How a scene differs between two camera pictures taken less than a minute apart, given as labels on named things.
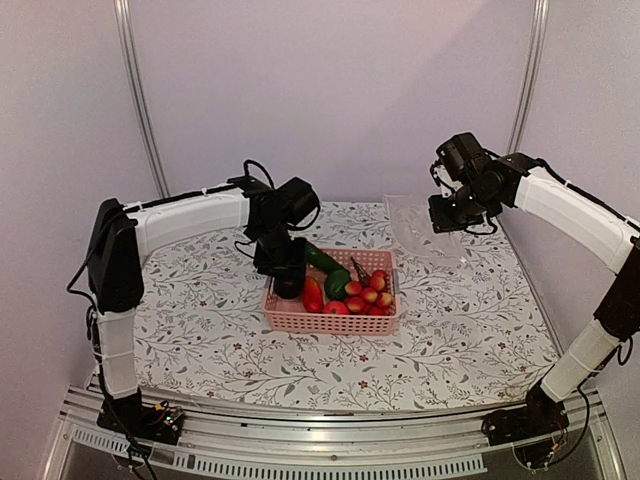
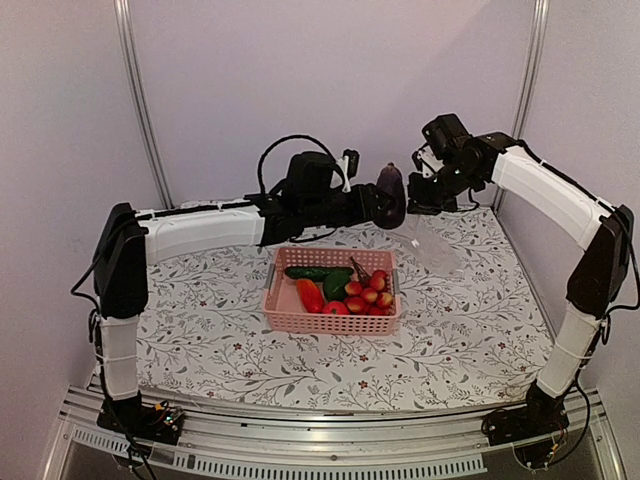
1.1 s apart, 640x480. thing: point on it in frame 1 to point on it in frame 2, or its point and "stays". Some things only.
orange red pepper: x=313 y=298 stays
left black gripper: x=297 y=264 to x=366 y=206
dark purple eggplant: x=288 y=286 to x=390 y=181
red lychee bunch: x=366 y=295 stays
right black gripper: x=443 y=222 to x=419 y=202
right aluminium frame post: x=530 y=76 stays
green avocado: x=335 y=284 stays
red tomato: x=336 y=307 stays
